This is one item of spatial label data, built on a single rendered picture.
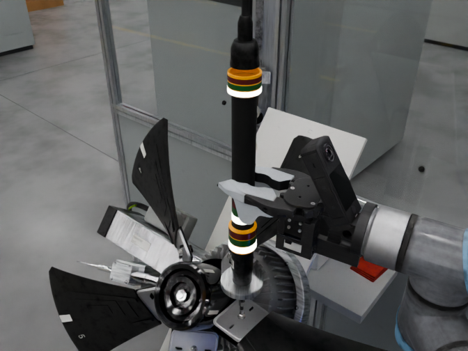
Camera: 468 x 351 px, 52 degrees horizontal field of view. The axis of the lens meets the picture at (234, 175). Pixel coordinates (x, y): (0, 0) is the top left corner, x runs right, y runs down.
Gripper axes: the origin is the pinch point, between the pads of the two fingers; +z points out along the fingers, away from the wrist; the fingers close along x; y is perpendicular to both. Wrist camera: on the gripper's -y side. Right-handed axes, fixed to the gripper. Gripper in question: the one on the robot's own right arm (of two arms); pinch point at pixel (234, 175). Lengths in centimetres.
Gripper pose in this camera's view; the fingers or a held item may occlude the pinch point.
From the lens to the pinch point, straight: 68.3
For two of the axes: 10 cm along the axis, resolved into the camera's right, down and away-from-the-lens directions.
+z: -8.7, -2.7, 4.1
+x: 4.9, -4.6, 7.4
